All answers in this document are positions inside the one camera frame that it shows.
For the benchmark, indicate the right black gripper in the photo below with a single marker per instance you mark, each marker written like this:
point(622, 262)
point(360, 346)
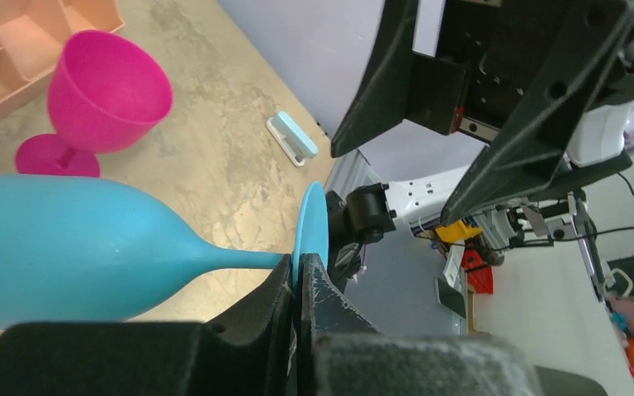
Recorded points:
point(530, 69)

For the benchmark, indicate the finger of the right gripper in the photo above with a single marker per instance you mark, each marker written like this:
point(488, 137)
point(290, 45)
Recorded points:
point(382, 97)

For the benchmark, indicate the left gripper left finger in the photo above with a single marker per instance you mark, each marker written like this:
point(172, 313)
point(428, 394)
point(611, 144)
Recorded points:
point(243, 351)

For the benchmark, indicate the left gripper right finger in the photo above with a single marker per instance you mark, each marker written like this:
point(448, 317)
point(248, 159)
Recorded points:
point(340, 352)

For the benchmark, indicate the light blue wine glass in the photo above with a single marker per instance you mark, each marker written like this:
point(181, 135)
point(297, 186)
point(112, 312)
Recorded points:
point(89, 249)

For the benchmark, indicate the magenta plastic wine glass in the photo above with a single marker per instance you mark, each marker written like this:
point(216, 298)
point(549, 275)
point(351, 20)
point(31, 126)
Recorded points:
point(105, 94)

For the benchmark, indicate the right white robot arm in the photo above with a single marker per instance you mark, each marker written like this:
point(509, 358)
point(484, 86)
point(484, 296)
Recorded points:
point(573, 172)

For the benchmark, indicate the peach desk organizer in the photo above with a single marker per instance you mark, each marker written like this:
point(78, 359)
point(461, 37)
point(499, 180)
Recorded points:
point(32, 36)

